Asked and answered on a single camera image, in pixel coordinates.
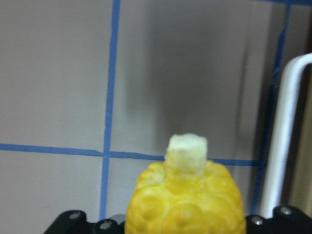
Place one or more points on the white drawer handle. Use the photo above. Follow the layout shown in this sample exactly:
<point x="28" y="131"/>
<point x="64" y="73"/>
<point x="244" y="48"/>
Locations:
<point x="282" y="133"/>

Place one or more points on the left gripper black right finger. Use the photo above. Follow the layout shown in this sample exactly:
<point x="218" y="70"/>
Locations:
<point x="285" y="220"/>

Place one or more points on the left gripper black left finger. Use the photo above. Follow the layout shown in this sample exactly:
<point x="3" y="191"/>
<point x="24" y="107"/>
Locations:
<point x="75" y="222"/>

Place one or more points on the brown wooden drawer cabinet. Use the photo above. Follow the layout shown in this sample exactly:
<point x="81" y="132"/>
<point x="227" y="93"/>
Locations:
<point x="301" y="191"/>

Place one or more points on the yellow toy corn cob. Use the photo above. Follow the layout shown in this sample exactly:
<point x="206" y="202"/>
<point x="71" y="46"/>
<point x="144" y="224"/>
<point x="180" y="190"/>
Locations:
<point x="186" y="194"/>

